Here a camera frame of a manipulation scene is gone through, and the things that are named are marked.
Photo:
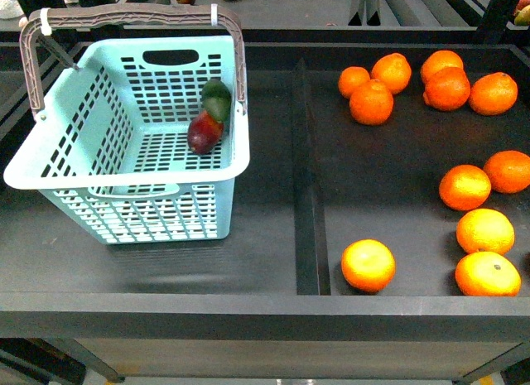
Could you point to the yellow orange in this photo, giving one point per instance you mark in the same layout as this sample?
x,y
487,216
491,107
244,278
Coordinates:
x,y
368,265
487,274

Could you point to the brown basket handle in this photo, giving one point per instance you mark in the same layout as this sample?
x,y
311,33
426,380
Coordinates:
x,y
133,16

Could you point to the orange left middle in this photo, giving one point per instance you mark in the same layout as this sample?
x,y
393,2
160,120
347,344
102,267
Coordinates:
x,y
464,187

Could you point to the orange left edge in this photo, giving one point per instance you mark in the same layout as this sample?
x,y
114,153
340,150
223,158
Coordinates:
x,y
485,230

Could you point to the orange behind top left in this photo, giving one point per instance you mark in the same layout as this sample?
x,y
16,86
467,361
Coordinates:
x,y
493,94

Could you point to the black orange display tray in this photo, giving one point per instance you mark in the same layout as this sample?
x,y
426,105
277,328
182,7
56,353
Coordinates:
x,y
270,300

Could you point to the red mango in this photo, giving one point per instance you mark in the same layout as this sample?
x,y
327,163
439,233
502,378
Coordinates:
x,y
204,132

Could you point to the orange large back centre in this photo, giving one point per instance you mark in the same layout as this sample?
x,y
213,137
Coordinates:
x,y
371,103

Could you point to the light blue plastic basket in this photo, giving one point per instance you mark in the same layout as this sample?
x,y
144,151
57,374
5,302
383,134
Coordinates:
x,y
109,149

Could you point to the green avocado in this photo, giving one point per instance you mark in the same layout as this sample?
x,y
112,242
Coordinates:
x,y
216,99

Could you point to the yellow orange front left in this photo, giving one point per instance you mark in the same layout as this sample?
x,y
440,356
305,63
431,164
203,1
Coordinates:
x,y
368,265

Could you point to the orange back left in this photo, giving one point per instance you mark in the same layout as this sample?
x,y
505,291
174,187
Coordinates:
x,y
350,78

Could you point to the orange back behind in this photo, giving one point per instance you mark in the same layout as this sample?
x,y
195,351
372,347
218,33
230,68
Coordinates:
x,y
437,61

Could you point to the orange under basket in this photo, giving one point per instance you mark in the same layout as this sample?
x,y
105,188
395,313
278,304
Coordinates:
x,y
508,171

